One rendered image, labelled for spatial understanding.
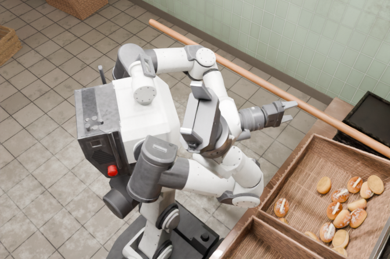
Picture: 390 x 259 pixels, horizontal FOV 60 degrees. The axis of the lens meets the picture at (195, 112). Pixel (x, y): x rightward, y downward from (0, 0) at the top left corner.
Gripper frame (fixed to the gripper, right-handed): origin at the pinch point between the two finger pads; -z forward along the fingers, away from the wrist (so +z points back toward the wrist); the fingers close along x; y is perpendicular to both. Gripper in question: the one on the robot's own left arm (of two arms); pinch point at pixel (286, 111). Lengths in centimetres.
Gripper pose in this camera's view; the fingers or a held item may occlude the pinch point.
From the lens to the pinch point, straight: 132.2
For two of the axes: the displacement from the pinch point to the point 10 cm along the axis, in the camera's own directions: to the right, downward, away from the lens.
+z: -9.7, 1.9, -1.7
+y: 2.6, 7.4, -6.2
